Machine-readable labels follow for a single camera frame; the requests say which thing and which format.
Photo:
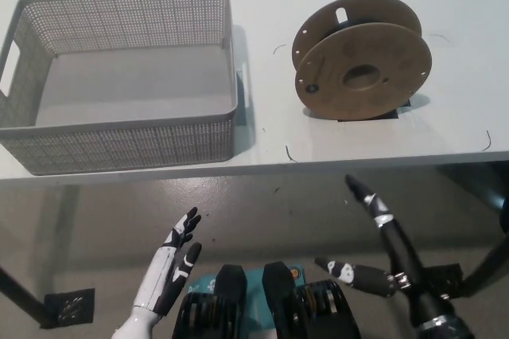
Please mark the black floor tape patch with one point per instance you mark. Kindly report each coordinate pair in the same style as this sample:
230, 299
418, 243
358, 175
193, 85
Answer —
69, 309
441, 279

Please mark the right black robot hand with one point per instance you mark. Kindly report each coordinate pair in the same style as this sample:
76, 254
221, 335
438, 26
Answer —
401, 251

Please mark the grey perforated plastic basket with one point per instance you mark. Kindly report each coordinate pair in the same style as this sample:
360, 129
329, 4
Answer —
119, 72

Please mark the cardboard filament spool black filament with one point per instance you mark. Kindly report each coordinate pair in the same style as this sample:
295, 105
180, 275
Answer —
358, 72

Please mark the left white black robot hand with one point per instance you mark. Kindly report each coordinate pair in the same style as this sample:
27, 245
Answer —
159, 275

